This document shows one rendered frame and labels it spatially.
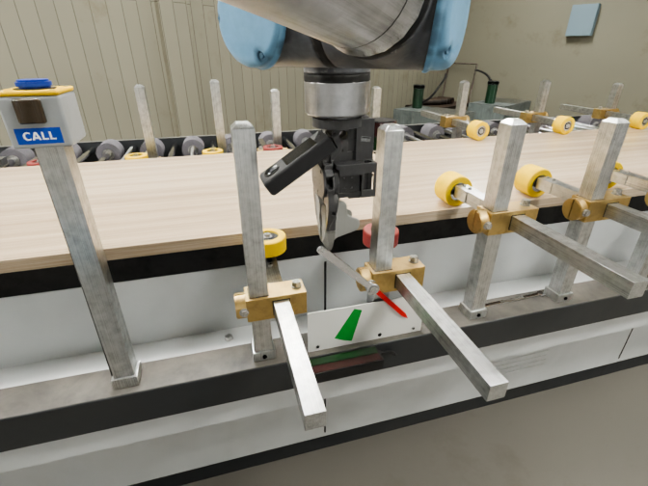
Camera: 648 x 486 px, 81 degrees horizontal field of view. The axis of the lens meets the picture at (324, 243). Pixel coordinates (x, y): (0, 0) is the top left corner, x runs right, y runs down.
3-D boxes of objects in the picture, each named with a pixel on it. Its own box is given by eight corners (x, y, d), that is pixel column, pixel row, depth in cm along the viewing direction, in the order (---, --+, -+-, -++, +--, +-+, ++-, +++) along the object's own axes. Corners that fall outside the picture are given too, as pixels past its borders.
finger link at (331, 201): (338, 234, 57) (338, 177, 53) (328, 235, 57) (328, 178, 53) (330, 222, 61) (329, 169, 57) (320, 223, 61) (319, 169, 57)
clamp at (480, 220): (535, 230, 81) (541, 208, 79) (480, 238, 78) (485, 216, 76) (515, 220, 86) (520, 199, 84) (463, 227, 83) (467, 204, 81)
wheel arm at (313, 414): (328, 429, 52) (328, 408, 50) (303, 436, 51) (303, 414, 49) (276, 270, 89) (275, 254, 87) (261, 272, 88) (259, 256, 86)
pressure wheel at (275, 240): (294, 274, 89) (292, 229, 84) (276, 291, 83) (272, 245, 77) (265, 266, 92) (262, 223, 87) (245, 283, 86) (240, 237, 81)
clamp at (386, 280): (422, 286, 80) (425, 265, 78) (363, 296, 77) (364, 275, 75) (410, 273, 85) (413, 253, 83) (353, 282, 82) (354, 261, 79)
